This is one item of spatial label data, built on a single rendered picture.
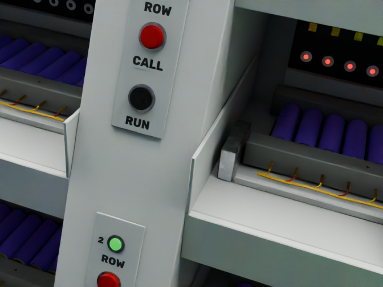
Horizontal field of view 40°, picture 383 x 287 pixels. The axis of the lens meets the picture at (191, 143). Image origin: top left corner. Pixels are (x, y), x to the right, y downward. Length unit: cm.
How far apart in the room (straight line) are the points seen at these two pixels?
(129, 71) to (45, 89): 13
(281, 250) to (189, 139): 10
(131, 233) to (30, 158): 10
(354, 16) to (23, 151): 27
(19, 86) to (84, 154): 12
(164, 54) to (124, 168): 9
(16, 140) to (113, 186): 10
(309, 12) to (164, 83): 11
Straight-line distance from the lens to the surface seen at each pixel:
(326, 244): 38
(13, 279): 56
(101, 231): 41
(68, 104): 48
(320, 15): 36
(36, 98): 49
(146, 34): 36
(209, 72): 36
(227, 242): 39
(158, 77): 37
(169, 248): 40
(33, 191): 44
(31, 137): 46
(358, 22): 36
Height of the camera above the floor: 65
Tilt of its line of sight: 15 degrees down
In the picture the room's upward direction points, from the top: 12 degrees clockwise
